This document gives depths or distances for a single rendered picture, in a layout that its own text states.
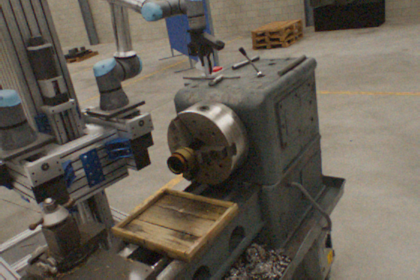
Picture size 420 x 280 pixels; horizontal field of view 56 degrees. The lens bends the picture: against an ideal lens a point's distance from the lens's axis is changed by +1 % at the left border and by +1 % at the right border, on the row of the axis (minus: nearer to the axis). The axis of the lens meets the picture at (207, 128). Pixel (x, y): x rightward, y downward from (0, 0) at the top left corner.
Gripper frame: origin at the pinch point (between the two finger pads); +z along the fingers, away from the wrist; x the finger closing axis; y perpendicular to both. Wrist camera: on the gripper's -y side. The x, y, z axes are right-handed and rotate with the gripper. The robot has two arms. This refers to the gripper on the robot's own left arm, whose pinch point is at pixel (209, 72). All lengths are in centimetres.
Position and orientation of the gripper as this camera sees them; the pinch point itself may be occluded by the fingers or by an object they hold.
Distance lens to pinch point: 175.7
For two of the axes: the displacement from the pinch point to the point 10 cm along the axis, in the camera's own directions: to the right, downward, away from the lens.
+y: -8.1, -0.7, 5.9
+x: -5.7, 3.8, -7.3
